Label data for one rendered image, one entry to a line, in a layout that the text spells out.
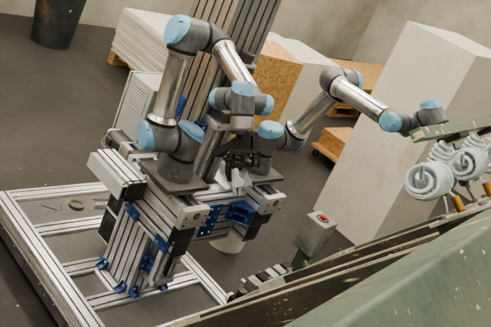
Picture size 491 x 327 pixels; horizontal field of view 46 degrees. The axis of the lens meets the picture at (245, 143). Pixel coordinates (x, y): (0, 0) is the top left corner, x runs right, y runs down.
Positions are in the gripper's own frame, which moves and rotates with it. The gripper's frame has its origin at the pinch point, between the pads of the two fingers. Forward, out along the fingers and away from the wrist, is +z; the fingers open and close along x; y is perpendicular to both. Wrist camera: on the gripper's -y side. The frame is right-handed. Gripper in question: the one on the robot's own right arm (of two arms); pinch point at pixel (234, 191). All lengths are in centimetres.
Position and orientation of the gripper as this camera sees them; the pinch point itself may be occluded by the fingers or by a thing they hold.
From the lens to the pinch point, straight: 188.4
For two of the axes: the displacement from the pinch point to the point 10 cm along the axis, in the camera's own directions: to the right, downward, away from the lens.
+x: 6.8, -0.3, 7.3
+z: -0.3, 10.0, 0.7
